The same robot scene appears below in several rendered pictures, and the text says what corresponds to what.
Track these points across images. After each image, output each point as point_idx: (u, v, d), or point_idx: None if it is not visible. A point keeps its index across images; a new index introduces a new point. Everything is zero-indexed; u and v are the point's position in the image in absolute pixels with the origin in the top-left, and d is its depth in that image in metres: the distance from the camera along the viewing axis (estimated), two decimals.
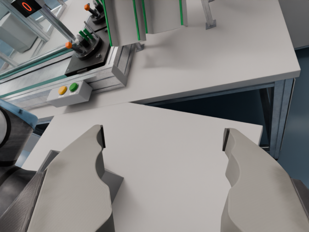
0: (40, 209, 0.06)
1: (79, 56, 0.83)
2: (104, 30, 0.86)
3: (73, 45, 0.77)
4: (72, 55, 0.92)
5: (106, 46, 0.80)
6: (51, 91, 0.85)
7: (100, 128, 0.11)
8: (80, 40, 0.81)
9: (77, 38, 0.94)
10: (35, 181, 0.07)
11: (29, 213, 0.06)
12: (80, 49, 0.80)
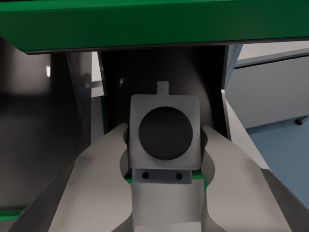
0: (66, 199, 0.07)
1: None
2: None
3: None
4: None
5: (8, 225, 0.37)
6: None
7: (128, 127, 0.11)
8: None
9: None
10: (64, 171, 0.08)
11: (57, 201, 0.07)
12: None
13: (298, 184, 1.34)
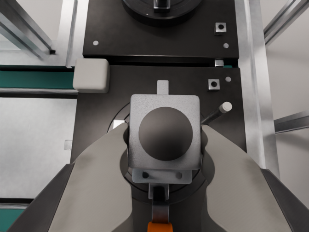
0: (66, 199, 0.07)
1: (139, 195, 0.22)
2: (208, 87, 0.26)
3: (167, 217, 0.16)
4: (69, 142, 0.26)
5: None
6: None
7: (128, 127, 0.11)
8: None
9: (82, 75, 0.25)
10: (64, 171, 0.08)
11: (57, 201, 0.07)
12: (163, 194, 0.20)
13: None
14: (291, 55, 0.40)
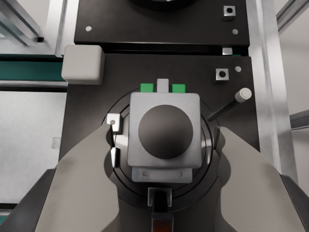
0: (49, 205, 0.07)
1: (136, 201, 0.19)
2: (215, 77, 0.23)
3: (170, 231, 0.13)
4: (58, 139, 0.23)
5: None
6: None
7: (110, 127, 0.11)
8: None
9: (71, 64, 0.22)
10: (46, 177, 0.08)
11: (39, 208, 0.06)
12: (165, 200, 0.17)
13: None
14: (303, 46, 0.37)
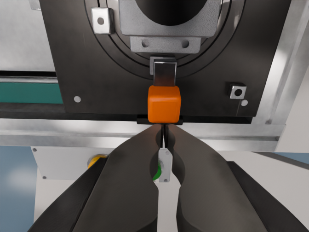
0: (97, 191, 0.07)
1: (138, 70, 0.19)
2: None
3: (173, 84, 0.13)
4: None
5: (267, 38, 0.19)
6: (42, 156, 0.28)
7: (161, 128, 0.11)
8: None
9: None
10: (98, 165, 0.08)
11: (88, 192, 0.07)
12: None
13: None
14: None
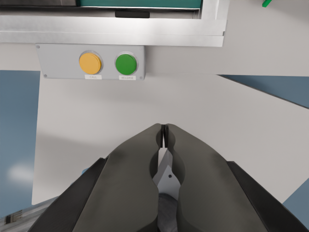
0: (97, 191, 0.07)
1: None
2: None
3: None
4: None
5: None
6: (44, 54, 0.36)
7: (161, 128, 0.11)
8: None
9: None
10: (98, 165, 0.08)
11: (88, 192, 0.07)
12: None
13: None
14: None
